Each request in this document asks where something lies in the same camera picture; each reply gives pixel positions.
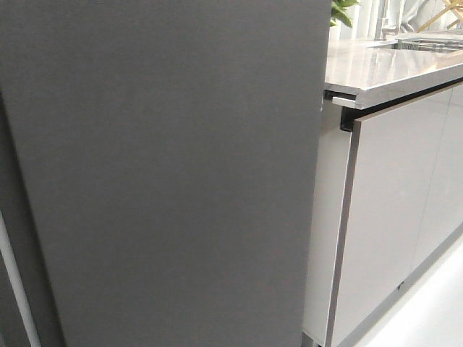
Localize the wooden rack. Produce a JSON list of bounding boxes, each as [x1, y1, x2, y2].
[[416, 0, 462, 33]]

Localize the grey kitchen countertop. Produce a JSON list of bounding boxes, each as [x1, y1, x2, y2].
[[324, 30, 462, 110]]

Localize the green plant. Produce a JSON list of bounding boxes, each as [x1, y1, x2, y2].
[[330, 0, 360, 28]]

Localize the dark grey fridge door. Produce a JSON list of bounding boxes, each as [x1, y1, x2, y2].
[[1, 1, 331, 346], [1, 104, 66, 347]]

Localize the metal sink faucet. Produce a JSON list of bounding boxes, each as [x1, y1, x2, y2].
[[373, 0, 396, 40]]

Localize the grey kitchen cabinet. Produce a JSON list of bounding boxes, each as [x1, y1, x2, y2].
[[302, 85, 462, 346]]

